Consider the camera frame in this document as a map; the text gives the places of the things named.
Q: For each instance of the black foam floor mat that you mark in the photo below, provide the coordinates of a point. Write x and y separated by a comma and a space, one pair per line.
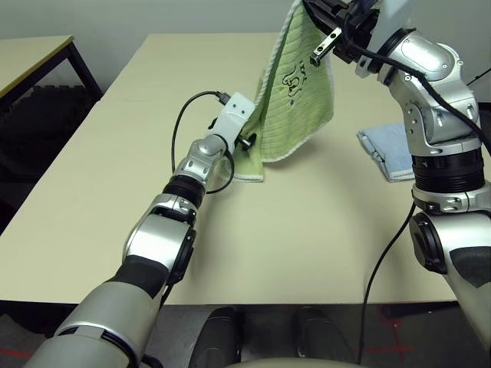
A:
50, 115

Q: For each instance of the dark grey robot right leg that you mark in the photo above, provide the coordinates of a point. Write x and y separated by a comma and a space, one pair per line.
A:
322, 337

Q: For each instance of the dark grey robot leg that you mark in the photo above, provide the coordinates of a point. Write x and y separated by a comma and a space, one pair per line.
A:
220, 337
322, 337

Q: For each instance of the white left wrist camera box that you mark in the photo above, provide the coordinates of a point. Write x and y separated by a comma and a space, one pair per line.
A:
238, 109

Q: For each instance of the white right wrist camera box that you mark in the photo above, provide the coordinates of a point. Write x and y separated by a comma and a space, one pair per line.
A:
395, 19

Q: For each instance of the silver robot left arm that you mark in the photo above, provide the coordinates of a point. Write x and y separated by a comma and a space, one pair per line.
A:
161, 237

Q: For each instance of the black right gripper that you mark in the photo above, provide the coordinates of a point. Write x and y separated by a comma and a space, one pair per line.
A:
358, 34

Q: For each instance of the green terry towel white trim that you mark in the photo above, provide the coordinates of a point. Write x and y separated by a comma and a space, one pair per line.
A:
291, 115

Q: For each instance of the beige side table black frame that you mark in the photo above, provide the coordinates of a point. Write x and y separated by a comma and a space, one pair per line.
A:
30, 53

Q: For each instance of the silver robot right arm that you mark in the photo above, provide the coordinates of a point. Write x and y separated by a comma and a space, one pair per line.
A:
433, 57

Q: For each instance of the dark grey robot left leg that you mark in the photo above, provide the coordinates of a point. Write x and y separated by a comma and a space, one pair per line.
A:
220, 337

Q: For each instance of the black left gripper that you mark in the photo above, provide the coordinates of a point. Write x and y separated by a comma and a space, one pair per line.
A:
247, 141

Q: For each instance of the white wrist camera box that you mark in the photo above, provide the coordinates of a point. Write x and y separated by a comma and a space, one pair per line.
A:
395, 19
238, 109

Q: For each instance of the folded light blue towel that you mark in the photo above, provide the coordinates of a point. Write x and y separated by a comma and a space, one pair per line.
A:
387, 149

